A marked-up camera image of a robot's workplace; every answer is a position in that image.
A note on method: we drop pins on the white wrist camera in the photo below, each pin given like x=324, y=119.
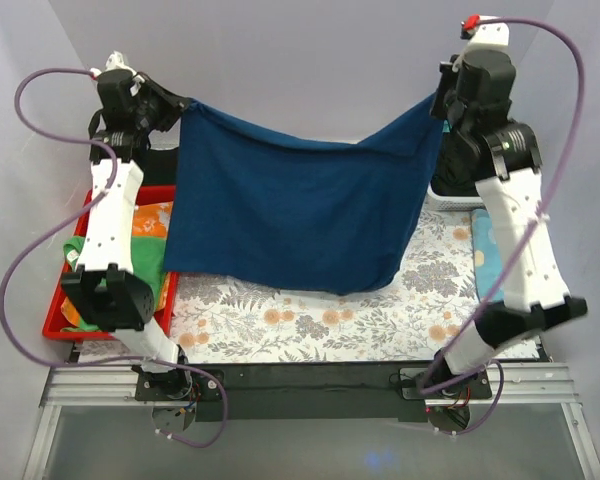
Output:
x=117, y=61
x=485, y=32

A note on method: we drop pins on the aluminium frame rail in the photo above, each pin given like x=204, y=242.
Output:
x=314, y=421

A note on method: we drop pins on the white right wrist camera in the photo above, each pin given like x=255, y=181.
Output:
x=485, y=32

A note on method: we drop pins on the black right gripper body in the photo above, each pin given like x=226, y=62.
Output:
x=445, y=87

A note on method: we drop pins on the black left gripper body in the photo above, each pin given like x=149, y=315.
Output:
x=161, y=101

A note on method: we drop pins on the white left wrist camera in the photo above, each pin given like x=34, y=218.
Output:
x=117, y=61

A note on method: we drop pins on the light blue polka dot cloth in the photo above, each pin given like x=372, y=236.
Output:
x=487, y=261

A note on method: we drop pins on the white plastic laundry basket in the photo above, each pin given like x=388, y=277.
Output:
x=436, y=202

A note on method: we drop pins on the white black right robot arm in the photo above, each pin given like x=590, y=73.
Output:
x=504, y=158

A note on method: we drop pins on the floral patterned table mat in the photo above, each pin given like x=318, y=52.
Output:
x=223, y=320

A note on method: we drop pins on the black t shirt on table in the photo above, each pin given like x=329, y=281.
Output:
x=159, y=167

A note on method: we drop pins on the green t shirt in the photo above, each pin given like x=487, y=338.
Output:
x=147, y=254

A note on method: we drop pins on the orange white patterned shirt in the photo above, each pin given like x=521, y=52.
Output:
x=152, y=220

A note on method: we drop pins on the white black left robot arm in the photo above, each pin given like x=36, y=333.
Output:
x=103, y=287

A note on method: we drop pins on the dark blue t shirt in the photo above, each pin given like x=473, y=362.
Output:
x=273, y=209

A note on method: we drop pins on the black garment in basket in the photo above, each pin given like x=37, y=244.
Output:
x=452, y=177

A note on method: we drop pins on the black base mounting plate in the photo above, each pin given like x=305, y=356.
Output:
x=344, y=390

